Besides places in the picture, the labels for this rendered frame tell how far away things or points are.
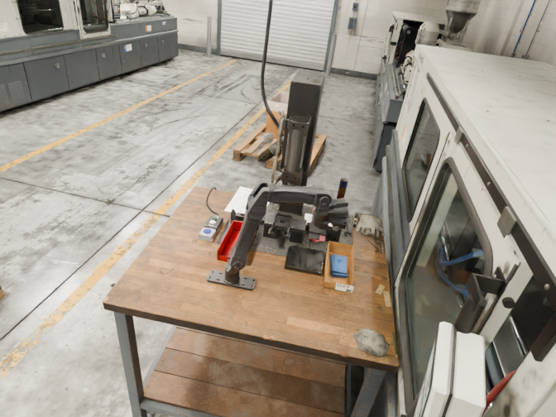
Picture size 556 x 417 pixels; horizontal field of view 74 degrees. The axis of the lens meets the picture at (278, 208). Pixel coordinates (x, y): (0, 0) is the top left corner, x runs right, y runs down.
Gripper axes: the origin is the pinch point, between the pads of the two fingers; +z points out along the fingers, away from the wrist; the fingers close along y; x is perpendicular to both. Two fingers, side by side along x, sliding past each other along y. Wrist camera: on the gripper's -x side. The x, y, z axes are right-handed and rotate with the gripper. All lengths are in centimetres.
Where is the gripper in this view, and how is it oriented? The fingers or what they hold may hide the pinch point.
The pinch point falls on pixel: (317, 230)
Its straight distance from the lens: 161.0
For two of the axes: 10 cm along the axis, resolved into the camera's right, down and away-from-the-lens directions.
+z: -0.2, 4.7, 8.8
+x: -9.8, -1.8, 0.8
